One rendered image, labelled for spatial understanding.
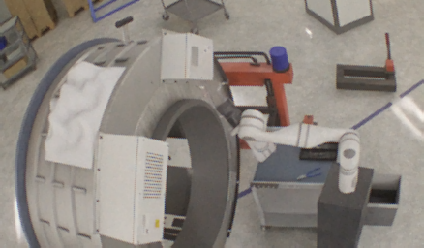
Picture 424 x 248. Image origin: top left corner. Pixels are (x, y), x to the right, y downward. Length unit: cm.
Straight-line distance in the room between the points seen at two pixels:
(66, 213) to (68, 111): 36
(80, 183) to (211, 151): 103
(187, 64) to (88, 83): 42
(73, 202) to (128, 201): 25
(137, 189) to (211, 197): 109
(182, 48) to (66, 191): 72
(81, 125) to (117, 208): 29
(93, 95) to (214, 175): 106
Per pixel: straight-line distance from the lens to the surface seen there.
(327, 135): 154
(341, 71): 388
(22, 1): 784
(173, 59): 157
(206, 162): 220
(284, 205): 271
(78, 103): 133
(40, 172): 149
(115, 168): 122
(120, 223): 122
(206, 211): 221
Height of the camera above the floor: 257
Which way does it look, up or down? 42 degrees down
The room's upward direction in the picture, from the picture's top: 20 degrees counter-clockwise
